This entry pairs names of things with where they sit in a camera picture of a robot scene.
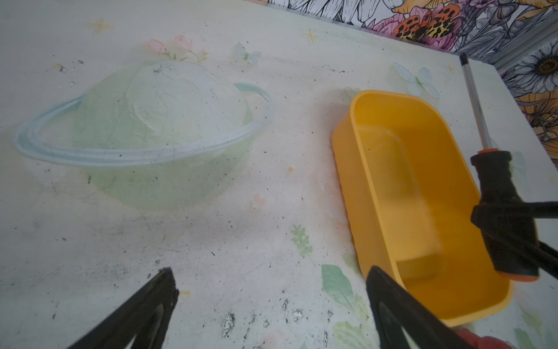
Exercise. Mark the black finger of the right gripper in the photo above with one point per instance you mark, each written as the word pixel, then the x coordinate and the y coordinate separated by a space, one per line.
pixel 511 239

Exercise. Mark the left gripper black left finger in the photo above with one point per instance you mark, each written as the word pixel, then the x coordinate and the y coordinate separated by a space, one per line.
pixel 142 321

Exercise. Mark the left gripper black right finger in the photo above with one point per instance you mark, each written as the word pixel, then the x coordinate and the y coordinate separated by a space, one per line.
pixel 399 317

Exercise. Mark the black orange handle screwdriver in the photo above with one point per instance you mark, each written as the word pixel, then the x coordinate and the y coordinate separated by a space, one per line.
pixel 492 164

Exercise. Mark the yellow plastic bin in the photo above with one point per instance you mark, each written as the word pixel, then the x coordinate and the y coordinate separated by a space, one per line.
pixel 409 196

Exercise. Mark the pink red small toy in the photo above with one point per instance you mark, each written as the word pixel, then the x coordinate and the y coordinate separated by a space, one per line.
pixel 479 342

